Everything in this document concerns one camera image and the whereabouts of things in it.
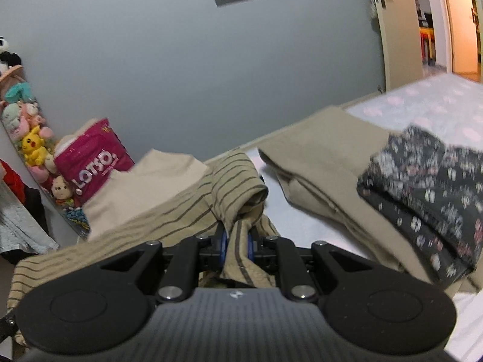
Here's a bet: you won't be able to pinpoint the hallway door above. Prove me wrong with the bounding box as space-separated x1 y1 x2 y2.
438 0 483 81

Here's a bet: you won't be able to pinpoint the folded beige pants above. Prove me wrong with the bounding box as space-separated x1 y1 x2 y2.
257 106 483 295

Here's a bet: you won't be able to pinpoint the hanging pile of plush toys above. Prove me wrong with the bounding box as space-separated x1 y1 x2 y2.
0 36 92 239

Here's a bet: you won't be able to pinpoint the cream bedroom door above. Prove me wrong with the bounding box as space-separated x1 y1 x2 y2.
366 0 425 92

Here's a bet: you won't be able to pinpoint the olive striped shirt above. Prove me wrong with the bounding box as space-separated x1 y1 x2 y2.
7 150 282 348

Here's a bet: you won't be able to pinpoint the plain beige cloth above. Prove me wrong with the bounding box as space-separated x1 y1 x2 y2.
82 148 209 239

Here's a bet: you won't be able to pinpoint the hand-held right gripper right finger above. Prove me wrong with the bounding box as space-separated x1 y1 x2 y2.
247 233 362 301

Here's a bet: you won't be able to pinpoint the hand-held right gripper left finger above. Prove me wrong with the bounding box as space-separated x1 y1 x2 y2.
99 223 229 304

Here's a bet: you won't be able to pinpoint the pink tissue paper pack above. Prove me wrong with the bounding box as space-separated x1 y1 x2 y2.
53 118 136 206

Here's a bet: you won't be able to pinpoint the red cloth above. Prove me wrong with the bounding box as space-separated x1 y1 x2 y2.
0 159 27 205

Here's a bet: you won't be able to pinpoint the folded dark floral garment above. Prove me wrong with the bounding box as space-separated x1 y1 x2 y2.
356 124 483 286

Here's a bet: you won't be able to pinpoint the grey cloth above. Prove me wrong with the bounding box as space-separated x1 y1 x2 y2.
0 181 60 256

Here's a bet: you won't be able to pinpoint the orange stool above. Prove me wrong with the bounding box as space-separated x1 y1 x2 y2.
418 32 436 65

